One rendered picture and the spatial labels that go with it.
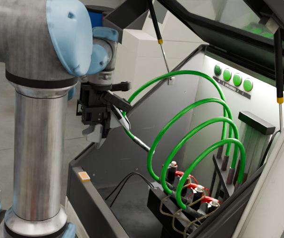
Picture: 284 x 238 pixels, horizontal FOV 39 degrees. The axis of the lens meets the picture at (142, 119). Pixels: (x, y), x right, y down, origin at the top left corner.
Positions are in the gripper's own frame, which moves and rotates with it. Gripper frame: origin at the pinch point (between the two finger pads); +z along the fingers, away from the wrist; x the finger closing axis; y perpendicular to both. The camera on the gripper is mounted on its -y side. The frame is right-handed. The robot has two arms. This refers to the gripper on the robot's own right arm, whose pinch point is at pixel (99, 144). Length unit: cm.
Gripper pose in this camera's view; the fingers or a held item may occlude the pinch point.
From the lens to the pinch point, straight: 124.4
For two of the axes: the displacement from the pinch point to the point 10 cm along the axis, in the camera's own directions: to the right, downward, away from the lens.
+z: -1.4, 9.2, 3.7
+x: 4.6, 3.9, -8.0
